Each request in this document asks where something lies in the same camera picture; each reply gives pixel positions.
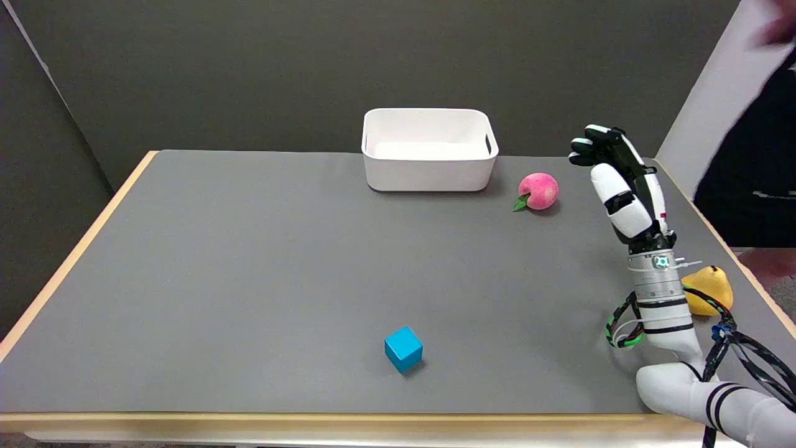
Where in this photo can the grey table mat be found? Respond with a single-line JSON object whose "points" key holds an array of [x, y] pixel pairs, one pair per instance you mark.
{"points": [[311, 280]]}

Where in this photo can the person in black clothes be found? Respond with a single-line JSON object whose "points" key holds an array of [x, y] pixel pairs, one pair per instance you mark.
{"points": [[755, 155]]}

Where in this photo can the pink peach with leaf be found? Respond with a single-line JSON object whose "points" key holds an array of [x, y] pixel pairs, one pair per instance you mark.
{"points": [[538, 191]]}

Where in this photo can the yellow pear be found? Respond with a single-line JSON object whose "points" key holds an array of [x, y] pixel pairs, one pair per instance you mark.
{"points": [[709, 289]]}

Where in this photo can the white plastic bin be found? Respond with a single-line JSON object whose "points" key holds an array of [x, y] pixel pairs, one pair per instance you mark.
{"points": [[429, 150]]}

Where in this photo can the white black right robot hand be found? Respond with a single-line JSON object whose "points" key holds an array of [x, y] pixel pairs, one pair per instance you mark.
{"points": [[628, 199]]}

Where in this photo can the blue cube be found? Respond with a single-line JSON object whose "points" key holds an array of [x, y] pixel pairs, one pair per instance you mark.
{"points": [[403, 349]]}

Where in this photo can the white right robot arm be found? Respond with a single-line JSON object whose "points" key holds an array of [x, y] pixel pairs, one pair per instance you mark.
{"points": [[668, 348]]}

